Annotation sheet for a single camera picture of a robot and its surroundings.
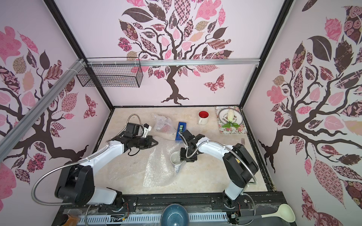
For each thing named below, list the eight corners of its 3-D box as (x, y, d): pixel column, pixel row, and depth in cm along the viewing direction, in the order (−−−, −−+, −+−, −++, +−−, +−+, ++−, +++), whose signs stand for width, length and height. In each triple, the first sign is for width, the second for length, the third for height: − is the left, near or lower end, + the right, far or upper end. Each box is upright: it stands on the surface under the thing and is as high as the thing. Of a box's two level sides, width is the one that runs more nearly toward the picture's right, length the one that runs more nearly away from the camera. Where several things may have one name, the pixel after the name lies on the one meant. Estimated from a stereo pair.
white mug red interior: (198, 126, 109) (199, 119, 103) (197, 116, 115) (198, 110, 110) (208, 126, 109) (210, 119, 103) (207, 116, 115) (208, 110, 109)
